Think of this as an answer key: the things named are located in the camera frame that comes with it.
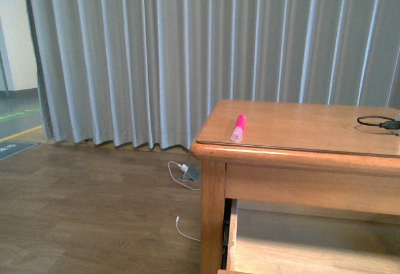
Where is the wooden nightstand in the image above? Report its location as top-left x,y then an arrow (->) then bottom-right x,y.
190,99 -> 399,273

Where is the white charging cable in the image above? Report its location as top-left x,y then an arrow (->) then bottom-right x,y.
167,161 -> 202,242

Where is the white charger adapter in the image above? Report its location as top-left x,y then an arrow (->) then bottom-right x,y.
178,165 -> 189,173

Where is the black cable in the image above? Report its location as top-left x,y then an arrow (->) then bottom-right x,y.
356,116 -> 400,131

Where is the pink marker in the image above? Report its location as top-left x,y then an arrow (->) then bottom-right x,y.
231,114 -> 246,143

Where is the dark floor mat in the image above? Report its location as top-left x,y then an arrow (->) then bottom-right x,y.
0,141 -> 38,161

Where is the grey floor socket box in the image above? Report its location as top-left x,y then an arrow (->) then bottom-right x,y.
179,165 -> 201,182

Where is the grey pleated curtain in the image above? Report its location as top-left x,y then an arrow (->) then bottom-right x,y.
27,0 -> 399,148

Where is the wooden drawer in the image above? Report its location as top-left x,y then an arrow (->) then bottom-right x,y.
221,200 -> 399,273

